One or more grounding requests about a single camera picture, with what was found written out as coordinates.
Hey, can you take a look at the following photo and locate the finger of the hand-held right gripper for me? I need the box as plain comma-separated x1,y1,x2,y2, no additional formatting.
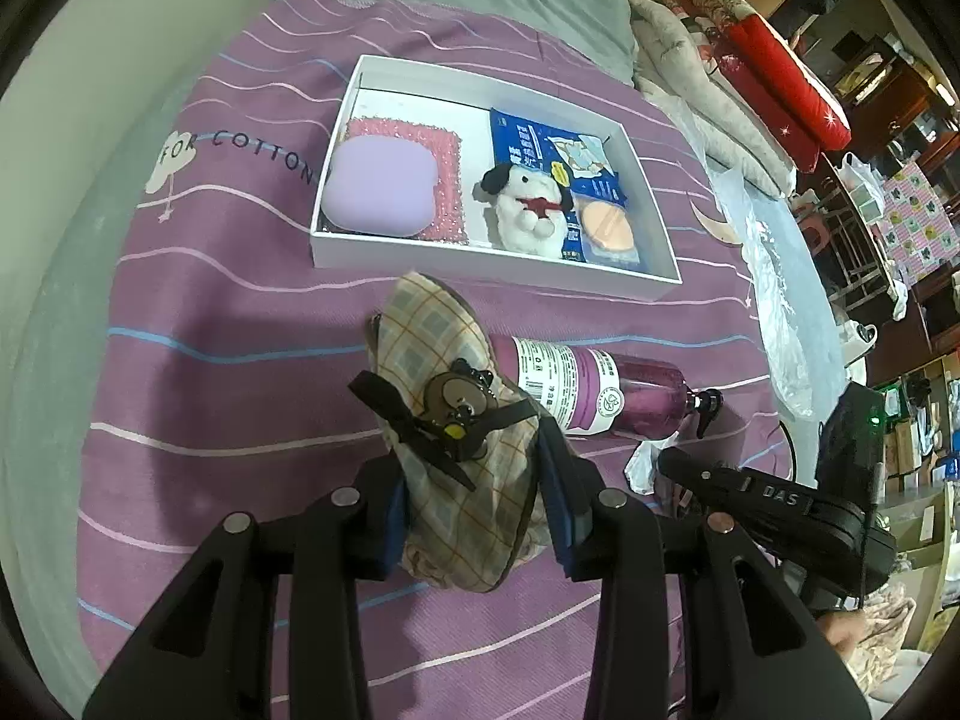
658,447,745,515

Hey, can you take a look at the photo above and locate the white plastic bag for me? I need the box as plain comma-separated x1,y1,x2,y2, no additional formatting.
832,152,886,222

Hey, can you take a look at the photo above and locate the pink sparkly pouch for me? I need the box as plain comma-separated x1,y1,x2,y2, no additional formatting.
341,116,470,245

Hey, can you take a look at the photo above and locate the white plush dog toy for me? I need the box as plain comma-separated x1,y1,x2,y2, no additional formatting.
480,160,575,252

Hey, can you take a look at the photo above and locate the clear plastic sheet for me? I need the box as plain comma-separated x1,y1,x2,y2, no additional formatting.
660,90,818,421

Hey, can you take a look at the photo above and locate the lilac soft case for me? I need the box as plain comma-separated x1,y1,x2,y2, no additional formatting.
320,133,441,237

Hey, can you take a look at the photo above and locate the purple pump bottle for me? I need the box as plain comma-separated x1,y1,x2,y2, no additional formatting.
484,334,725,440

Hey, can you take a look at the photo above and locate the white crumpled plastic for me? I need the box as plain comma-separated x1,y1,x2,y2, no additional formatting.
624,439,680,496

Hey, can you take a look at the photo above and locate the metal rack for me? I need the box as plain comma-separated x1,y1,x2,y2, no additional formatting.
787,172,908,316

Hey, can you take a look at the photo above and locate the plaid slipper with bear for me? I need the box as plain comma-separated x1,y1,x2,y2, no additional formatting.
365,272,556,595

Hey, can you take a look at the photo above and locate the white cardboard box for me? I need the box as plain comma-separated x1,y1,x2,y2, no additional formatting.
309,52,683,302

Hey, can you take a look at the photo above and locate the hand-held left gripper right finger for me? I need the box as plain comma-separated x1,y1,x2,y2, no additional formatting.
534,420,871,720

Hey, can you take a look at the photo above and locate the orange puff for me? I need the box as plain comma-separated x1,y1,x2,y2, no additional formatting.
574,191,650,269

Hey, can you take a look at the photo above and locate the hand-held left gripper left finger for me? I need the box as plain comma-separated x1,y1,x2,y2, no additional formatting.
82,454,410,720

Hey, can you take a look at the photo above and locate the white small appliance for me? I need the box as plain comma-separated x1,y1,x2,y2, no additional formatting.
840,319,878,361

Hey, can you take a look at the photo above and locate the dark wooden cabinet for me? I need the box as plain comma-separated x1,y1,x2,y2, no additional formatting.
765,0,960,166

